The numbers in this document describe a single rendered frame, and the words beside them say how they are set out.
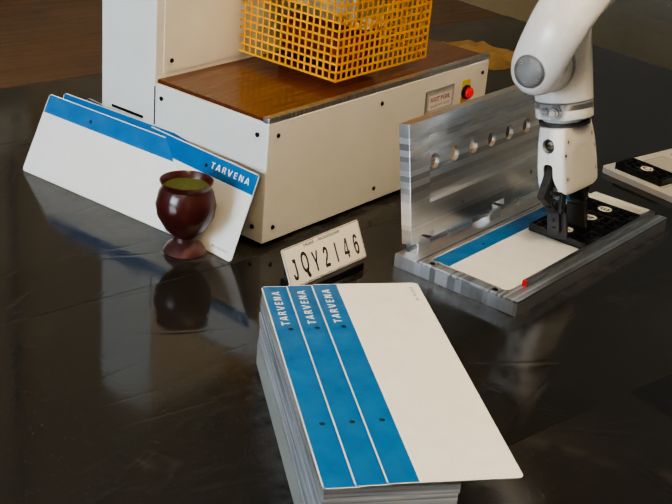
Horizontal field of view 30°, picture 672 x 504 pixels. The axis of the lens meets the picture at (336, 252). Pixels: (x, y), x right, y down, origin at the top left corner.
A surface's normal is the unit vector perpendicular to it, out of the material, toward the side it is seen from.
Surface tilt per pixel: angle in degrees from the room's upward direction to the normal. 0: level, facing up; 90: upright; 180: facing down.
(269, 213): 90
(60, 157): 63
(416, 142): 81
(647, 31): 90
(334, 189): 90
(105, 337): 0
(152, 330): 0
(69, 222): 0
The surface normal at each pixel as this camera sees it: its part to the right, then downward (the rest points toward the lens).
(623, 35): -0.77, 0.21
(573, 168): 0.74, 0.13
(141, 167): -0.51, -0.15
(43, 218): 0.08, -0.90
